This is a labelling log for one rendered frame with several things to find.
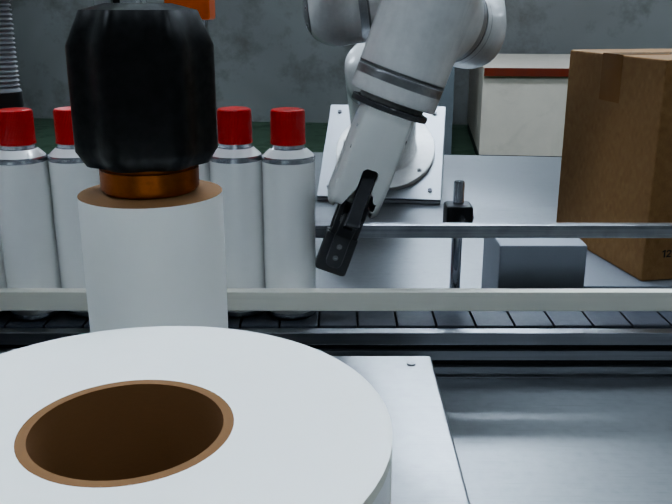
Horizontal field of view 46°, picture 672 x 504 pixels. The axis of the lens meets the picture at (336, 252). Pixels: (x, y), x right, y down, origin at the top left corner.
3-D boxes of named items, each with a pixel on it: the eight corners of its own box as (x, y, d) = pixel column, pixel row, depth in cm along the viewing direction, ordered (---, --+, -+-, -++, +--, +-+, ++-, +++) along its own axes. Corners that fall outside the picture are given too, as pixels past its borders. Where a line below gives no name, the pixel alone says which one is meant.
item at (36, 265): (2, 321, 79) (-25, 112, 73) (19, 303, 84) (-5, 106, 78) (55, 320, 79) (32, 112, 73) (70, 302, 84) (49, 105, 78)
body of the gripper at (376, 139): (355, 77, 80) (318, 181, 83) (358, 87, 70) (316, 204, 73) (424, 103, 81) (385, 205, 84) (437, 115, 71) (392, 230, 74)
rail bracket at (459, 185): (446, 340, 87) (453, 192, 82) (438, 316, 94) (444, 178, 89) (476, 340, 87) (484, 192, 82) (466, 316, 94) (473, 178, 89)
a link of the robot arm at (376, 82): (358, 56, 79) (348, 85, 80) (361, 61, 70) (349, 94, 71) (437, 85, 80) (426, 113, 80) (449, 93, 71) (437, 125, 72)
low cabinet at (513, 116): (629, 131, 796) (638, 54, 774) (694, 171, 603) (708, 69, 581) (466, 129, 813) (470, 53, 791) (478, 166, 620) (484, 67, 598)
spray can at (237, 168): (209, 316, 80) (199, 110, 74) (223, 298, 85) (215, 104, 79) (260, 319, 79) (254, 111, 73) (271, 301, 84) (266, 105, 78)
